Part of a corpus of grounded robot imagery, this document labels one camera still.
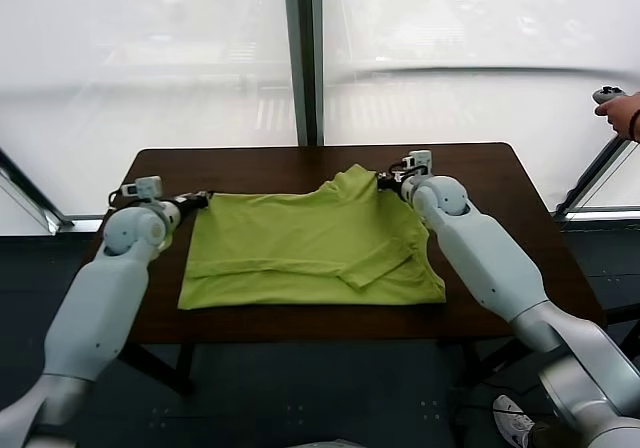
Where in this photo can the lime green t-shirt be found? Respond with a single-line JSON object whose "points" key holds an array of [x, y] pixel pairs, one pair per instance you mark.
{"points": [[300, 248]]}

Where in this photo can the person's bare forearm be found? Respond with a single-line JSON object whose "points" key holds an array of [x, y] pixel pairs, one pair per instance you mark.
{"points": [[638, 105]]}

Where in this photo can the grey robot torso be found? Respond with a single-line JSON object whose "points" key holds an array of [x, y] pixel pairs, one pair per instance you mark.
{"points": [[340, 444]]}

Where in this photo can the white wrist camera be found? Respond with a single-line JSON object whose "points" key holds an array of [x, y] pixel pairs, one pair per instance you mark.
{"points": [[420, 160], [147, 187]]}

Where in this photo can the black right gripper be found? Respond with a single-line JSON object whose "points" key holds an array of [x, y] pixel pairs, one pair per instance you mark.
{"points": [[396, 184]]}

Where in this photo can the grey slanted window frame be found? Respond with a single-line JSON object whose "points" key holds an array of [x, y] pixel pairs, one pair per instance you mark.
{"points": [[35, 203], [595, 173]]}

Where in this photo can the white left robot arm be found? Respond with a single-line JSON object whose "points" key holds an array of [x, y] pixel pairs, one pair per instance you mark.
{"points": [[100, 293]]}

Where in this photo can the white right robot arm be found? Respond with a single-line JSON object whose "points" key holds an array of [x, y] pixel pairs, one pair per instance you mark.
{"points": [[480, 248]]}

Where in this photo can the white sneaker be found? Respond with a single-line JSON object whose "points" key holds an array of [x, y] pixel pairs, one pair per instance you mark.
{"points": [[512, 418]]}

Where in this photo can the grey handheld controller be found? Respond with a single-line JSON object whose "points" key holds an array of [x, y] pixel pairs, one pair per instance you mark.
{"points": [[607, 94]]}

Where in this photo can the dark curved railing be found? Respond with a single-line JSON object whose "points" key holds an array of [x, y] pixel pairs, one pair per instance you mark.
{"points": [[500, 69]]}

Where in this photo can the person's bare hand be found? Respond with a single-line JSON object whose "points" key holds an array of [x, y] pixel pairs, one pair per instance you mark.
{"points": [[620, 115]]}

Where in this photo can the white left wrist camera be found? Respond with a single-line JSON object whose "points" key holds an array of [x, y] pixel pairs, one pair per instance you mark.
{"points": [[147, 187]]}

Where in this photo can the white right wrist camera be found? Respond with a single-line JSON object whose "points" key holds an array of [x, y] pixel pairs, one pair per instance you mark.
{"points": [[420, 160]]}

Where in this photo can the olive trouser leg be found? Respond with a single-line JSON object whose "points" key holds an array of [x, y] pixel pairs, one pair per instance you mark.
{"points": [[547, 437]]}

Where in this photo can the dark upright window mullion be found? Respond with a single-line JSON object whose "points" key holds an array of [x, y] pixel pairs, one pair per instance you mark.
{"points": [[305, 68]]}

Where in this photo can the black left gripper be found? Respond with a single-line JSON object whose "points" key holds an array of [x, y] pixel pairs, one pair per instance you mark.
{"points": [[189, 206]]}

